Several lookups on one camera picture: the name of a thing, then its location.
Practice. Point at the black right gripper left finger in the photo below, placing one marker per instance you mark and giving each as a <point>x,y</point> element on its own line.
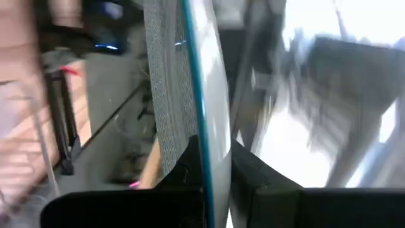
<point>190,171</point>

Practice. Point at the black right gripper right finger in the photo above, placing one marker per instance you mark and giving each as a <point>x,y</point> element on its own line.
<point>250,177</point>

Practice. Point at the teal wave patterned plate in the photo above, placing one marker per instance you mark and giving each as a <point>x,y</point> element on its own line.
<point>215,95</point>

